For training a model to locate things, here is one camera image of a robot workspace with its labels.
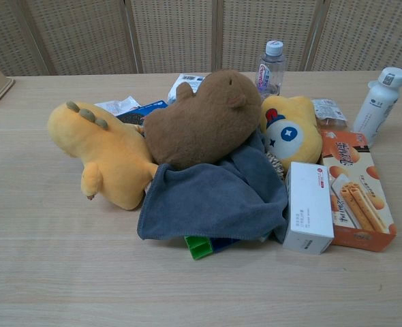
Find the clear wrapped bread packet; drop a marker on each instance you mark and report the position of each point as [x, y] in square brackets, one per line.
[330, 112]

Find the clear plastic snack wrapper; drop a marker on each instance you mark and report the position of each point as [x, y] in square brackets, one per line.
[117, 105]

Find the blue oreo cookie pack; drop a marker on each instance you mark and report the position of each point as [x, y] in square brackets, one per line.
[138, 116]

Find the white barcode snack packet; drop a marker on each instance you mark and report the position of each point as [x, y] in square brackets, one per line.
[184, 84]

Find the clear plastic water bottle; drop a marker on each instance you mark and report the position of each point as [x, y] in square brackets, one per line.
[272, 73]

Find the white plastic drink bottle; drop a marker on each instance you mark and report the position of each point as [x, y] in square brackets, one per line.
[379, 102]

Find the green plastic building block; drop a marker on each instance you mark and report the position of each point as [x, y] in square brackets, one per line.
[197, 248]

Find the grey microfibre towel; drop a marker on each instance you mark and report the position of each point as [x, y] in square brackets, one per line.
[218, 201]

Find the yellow star-eyed plush toy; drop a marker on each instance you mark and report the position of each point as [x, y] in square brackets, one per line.
[294, 136]

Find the white cardboard box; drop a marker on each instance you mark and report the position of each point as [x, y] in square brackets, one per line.
[308, 207]

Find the brown capybara plush toy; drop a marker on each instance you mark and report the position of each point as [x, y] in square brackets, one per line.
[201, 126]

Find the yellow dinosaur plush toy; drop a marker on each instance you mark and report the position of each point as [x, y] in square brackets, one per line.
[112, 153]

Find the blue plastic building block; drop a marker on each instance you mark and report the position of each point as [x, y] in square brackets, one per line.
[223, 244]

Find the beige knitted scrubber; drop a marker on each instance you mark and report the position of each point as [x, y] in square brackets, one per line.
[275, 163]

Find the woven folding screen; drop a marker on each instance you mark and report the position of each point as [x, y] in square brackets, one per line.
[201, 34]

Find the orange egg roll box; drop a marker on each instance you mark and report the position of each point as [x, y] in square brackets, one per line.
[361, 190]

